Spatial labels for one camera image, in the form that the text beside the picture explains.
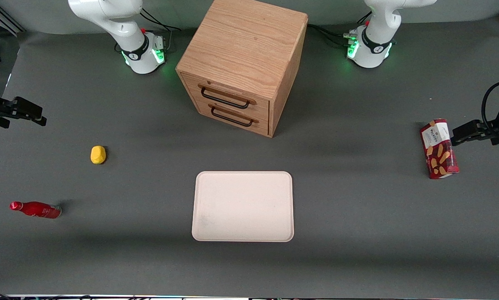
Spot wooden drawer cabinet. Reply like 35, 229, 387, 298
175, 0, 309, 138

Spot red coke bottle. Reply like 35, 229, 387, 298
10, 201, 62, 220

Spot black metal drawer handle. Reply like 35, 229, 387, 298
208, 104, 259, 127
198, 84, 257, 110

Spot beige rectangular tray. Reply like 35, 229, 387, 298
192, 171, 295, 243

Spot red cookie box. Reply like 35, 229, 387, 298
419, 119, 460, 180

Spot black arm base cables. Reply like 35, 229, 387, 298
139, 7, 182, 55
307, 12, 373, 48

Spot grey table mat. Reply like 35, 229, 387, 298
0, 15, 499, 297

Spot aluminium frame rail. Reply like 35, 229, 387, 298
0, 3, 26, 37

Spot wooden drawer front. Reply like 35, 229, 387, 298
193, 97, 270, 137
181, 72, 271, 120

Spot black right arm base cables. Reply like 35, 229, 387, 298
139, 7, 182, 55

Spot yellow lemon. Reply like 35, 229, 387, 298
90, 145, 107, 165

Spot black left arm base cables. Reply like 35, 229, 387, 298
307, 12, 373, 48

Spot black looped gripper cable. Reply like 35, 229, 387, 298
482, 81, 499, 130

